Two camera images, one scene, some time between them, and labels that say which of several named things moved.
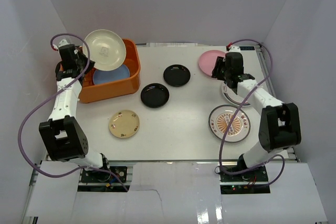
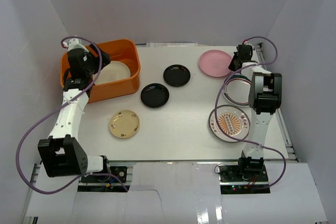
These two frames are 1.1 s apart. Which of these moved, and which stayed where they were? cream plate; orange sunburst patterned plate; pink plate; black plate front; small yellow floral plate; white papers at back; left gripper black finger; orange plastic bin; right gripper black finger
Moved: cream plate; left gripper black finger; right gripper black finger
Stayed: white papers at back; orange sunburst patterned plate; pink plate; small yellow floral plate; black plate front; orange plastic bin
